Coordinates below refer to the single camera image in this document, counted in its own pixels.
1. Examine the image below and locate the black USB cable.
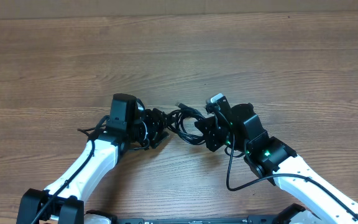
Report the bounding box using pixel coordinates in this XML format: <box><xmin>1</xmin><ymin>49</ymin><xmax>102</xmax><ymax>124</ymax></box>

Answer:
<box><xmin>165</xmin><ymin>101</ymin><xmax>208</xmax><ymax>146</ymax></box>

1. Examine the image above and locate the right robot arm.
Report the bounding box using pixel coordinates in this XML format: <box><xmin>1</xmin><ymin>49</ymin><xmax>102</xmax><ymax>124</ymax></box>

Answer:
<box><xmin>195</xmin><ymin>101</ymin><xmax>358</xmax><ymax>223</ymax></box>

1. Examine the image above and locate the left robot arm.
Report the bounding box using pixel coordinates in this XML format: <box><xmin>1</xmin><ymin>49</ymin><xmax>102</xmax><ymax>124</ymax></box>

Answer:
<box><xmin>17</xmin><ymin>93</ymin><xmax>168</xmax><ymax>224</ymax></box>

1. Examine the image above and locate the left camera black cable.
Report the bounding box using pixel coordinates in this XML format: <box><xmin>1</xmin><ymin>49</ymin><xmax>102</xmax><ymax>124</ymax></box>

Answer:
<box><xmin>29</xmin><ymin>98</ymin><xmax>147</xmax><ymax>224</ymax></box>

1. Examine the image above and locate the camera black cable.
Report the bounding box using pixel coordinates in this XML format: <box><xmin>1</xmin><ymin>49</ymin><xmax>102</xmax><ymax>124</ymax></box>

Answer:
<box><xmin>213</xmin><ymin>104</ymin><xmax>358</xmax><ymax>224</ymax></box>
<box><xmin>29</xmin><ymin>98</ymin><xmax>147</xmax><ymax>224</ymax></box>

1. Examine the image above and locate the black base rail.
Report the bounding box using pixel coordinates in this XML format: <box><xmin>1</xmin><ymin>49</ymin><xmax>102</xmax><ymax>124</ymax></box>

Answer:
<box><xmin>84</xmin><ymin>203</ymin><xmax>306</xmax><ymax>224</ymax></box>

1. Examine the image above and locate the right camera black cable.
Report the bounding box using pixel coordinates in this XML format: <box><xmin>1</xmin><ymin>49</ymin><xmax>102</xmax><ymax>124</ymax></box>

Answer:
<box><xmin>213</xmin><ymin>104</ymin><xmax>358</xmax><ymax>224</ymax></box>

